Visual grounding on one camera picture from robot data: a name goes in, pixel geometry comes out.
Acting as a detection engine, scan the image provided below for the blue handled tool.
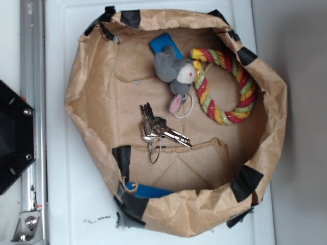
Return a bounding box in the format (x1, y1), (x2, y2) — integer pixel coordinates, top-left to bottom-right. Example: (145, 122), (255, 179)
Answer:
(125, 182), (174, 199)

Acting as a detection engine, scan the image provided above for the silver key bunch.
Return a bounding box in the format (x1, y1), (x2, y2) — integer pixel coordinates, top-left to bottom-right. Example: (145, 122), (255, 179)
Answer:
(139, 103), (192, 164)

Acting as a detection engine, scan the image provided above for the grey plush mouse toy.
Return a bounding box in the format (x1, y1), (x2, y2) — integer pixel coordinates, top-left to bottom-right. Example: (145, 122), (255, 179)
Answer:
(154, 45), (196, 119)

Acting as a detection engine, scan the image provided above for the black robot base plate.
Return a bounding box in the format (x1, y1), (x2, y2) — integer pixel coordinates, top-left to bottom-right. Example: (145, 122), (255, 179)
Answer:
(1, 81), (35, 195)

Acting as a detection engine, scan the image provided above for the blue flat card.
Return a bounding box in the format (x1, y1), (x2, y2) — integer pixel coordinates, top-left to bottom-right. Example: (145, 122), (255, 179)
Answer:
(149, 33), (184, 59)

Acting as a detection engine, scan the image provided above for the aluminium frame rail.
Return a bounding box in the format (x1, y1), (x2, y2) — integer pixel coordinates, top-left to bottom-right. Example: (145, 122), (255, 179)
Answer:
(10, 1), (49, 244)

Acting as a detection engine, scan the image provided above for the brown paper bag bin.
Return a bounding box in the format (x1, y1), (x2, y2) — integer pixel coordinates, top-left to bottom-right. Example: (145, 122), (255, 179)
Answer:
(65, 9), (287, 237)

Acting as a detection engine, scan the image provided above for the white tray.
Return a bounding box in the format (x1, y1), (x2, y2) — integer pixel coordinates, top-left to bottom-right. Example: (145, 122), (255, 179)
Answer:
(45, 1), (275, 244)

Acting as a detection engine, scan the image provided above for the multicolour rope ring toy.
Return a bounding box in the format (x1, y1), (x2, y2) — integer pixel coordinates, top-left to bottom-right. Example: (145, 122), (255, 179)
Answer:
(190, 48), (256, 125)

